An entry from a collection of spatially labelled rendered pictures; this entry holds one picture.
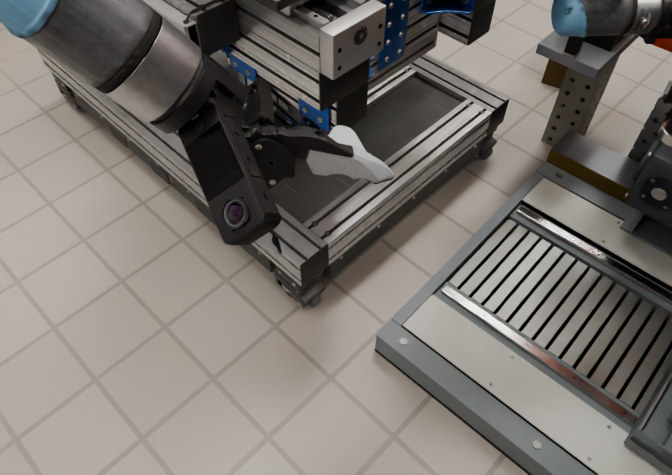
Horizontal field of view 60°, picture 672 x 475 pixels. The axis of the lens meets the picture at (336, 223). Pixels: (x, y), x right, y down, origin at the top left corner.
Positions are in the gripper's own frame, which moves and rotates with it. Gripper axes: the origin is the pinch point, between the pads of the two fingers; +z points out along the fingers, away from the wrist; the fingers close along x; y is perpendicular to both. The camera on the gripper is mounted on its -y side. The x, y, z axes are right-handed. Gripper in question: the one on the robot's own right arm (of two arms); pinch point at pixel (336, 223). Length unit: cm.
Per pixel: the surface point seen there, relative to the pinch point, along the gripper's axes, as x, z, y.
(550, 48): -27, 69, 88
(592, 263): -7, 106, 49
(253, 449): 68, 55, 14
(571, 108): -24, 102, 99
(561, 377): 9, 95, 20
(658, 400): -7, 96, 8
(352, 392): 50, 70, 25
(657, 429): -4, 97, 3
